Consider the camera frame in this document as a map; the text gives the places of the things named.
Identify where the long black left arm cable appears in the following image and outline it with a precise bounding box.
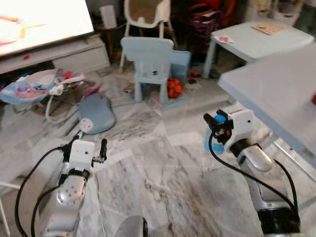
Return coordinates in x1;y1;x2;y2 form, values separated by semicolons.
15;143;70;237

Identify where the short black arm cable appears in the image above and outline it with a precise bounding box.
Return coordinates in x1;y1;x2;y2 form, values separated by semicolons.
273;159;299;210
31;184;62;237

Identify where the light blue children's chair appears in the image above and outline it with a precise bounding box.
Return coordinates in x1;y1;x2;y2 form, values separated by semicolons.
120;36;175;103

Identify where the colourful baby bouncer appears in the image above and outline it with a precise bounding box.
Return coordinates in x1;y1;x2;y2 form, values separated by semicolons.
0;68;88;125

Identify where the blue grey plastic baby seat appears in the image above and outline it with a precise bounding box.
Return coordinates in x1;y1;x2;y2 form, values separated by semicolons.
78;93;117;135

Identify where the small light blue children's table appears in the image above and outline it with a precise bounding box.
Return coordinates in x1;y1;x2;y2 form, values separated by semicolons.
202;21;316;80

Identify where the clear bottle with blue cap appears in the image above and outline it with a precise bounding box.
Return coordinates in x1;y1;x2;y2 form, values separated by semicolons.
202;115;228;172

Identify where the grey robot left leg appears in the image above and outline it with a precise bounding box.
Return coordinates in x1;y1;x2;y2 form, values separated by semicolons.
115;215;150;237

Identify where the pink white card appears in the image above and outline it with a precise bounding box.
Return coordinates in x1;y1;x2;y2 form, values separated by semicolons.
216;35;235;44

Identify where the short black right arm cable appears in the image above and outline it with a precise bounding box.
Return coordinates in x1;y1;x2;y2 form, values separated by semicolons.
273;159;299;210

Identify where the white television stand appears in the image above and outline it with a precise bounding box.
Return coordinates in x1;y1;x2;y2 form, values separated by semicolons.
0;34;111;76

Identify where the white cylinder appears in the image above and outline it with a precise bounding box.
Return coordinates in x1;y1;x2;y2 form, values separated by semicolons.
99;4;118;29

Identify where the orange toy ball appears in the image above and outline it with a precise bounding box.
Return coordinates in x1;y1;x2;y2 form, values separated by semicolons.
166;78;184;99

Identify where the light blue plastic box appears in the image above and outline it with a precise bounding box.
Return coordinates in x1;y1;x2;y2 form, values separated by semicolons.
163;49;193;110

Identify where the short black left arm cable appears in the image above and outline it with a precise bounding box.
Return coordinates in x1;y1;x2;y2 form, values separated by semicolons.
31;184;62;237

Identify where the white baby high chair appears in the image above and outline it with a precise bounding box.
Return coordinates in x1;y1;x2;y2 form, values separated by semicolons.
118;0;179;74

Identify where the bright television screen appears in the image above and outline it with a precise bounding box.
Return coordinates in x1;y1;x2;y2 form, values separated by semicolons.
0;0;96;57

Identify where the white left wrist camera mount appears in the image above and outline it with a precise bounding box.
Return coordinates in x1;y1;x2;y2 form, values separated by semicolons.
68;140;96;172

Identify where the dark round side table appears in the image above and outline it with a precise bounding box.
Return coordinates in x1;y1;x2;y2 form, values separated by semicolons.
94;20;125;62

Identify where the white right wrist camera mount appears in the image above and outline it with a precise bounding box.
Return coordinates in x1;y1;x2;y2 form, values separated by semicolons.
225;109;258;145

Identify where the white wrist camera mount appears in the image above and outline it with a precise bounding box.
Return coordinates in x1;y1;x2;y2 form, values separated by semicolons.
225;109;258;145
68;140;96;172

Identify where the wooden puzzle board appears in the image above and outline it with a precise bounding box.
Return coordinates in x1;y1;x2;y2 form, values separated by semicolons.
252;22;287;36

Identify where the large light blue table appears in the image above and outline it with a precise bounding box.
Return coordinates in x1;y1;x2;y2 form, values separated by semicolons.
217;42;316;182

